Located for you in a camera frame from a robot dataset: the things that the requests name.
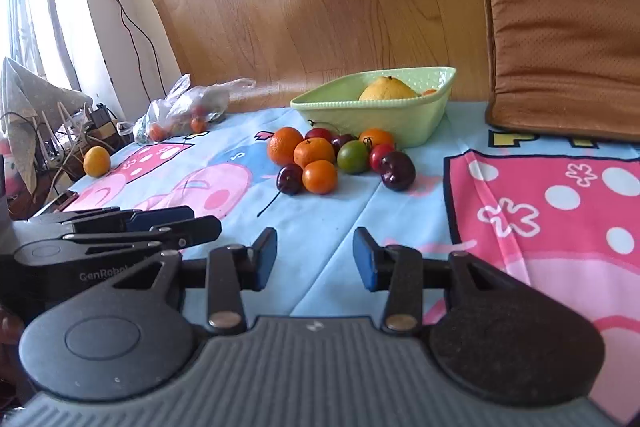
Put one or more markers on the small orange tomato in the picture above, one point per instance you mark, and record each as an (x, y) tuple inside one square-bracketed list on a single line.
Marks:
[(159, 132), (198, 125)]

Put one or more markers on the black charger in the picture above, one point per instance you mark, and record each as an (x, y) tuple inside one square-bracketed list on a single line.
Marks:
[(102, 115)]

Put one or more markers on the clear plastic bag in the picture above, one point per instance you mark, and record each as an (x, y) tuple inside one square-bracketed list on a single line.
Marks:
[(185, 104)]

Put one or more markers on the green tomato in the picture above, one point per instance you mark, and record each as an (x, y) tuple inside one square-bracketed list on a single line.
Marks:
[(353, 157)]

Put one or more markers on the light green bowl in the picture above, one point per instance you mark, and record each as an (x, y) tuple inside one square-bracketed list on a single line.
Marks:
[(370, 119)]

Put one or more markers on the dark plum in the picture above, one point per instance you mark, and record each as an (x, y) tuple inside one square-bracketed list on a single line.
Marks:
[(398, 171)]

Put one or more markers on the brown seat cushion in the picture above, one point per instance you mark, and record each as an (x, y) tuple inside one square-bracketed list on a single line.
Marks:
[(565, 37)]

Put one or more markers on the person's left hand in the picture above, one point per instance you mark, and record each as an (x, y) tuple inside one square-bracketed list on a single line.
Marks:
[(9, 326)]

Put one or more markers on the printed cartoon blanket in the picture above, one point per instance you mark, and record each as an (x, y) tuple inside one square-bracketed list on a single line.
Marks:
[(325, 217)]

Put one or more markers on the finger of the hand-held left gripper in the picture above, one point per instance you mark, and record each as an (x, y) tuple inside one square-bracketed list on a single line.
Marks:
[(197, 231), (155, 219)]

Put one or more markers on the red cherry tomato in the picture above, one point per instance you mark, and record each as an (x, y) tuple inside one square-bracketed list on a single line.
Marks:
[(380, 156)]

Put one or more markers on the yellow-orange citrus fruit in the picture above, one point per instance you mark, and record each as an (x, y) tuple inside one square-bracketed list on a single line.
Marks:
[(96, 162)]

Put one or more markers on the dark phone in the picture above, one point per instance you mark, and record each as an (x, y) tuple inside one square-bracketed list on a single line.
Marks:
[(62, 201)]

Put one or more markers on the grey cloth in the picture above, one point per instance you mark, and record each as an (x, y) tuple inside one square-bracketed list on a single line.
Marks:
[(25, 107)]

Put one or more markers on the small orange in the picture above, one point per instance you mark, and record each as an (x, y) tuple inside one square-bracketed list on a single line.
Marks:
[(320, 177), (284, 145), (313, 153), (376, 138)]

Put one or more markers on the dark red cherry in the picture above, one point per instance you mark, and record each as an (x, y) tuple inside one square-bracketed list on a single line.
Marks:
[(290, 179), (318, 134), (342, 141)]

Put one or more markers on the yellow pear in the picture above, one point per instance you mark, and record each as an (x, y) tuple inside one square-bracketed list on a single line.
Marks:
[(387, 90)]

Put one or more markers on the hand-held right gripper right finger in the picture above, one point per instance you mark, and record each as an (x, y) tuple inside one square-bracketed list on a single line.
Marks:
[(363, 259)]

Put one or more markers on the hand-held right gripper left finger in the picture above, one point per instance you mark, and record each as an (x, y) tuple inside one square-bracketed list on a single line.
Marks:
[(265, 259)]

